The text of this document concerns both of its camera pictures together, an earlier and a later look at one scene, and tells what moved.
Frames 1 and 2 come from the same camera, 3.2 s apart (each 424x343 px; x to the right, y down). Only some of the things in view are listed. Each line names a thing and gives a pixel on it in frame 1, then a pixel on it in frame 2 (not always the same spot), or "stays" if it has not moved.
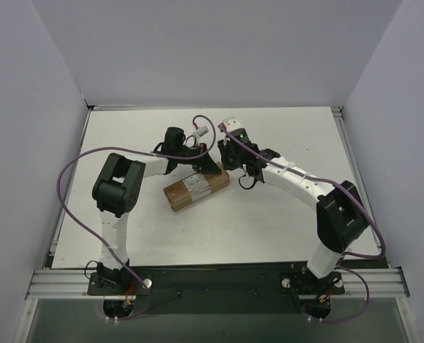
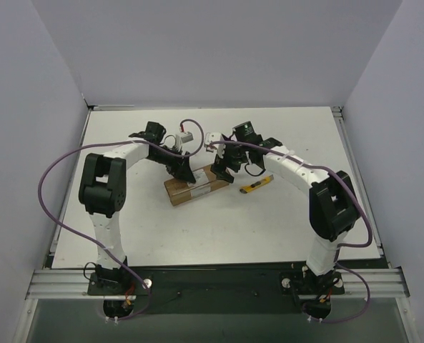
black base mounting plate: x=217 y=291 stays
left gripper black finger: x=209 y=166 to x=184 y=171
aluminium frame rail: x=74 y=284 stays
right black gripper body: x=229 y=157 stays
